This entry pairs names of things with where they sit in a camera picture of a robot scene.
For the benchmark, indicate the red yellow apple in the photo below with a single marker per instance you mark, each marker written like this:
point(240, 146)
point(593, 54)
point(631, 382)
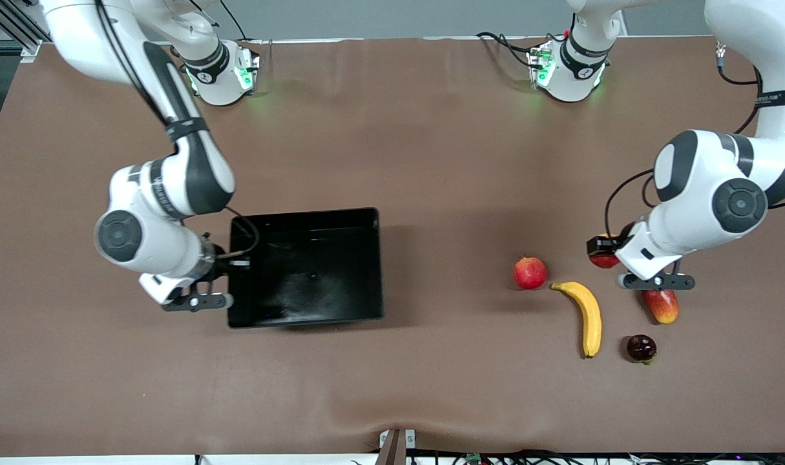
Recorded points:
point(604, 261)

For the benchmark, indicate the yellow banana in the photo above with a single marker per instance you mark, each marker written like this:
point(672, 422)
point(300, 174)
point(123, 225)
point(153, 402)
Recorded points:
point(591, 316)

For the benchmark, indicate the black plastic box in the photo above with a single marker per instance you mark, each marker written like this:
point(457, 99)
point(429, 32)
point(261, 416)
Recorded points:
point(314, 284)

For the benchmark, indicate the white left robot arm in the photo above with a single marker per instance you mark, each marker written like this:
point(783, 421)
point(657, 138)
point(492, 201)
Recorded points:
point(696, 187)

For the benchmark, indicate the red orange mango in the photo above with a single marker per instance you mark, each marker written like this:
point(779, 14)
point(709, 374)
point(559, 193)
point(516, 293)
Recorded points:
point(663, 307)

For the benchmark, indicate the red pomegranate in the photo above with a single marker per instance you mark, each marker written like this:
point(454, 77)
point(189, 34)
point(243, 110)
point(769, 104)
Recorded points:
point(530, 274)

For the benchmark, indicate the dark purple mangosteen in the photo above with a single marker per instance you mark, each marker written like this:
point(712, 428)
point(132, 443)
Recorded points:
point(641, 347)

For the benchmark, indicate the brown table mat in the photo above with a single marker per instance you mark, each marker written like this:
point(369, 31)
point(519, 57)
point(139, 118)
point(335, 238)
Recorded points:
point(431, 161)

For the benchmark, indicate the metal table edge bracket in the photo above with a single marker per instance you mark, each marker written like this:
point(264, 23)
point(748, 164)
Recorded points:
point(392, 449)

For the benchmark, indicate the aluminium frame profile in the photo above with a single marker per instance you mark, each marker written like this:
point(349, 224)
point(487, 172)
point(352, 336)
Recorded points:
point(4, 19)

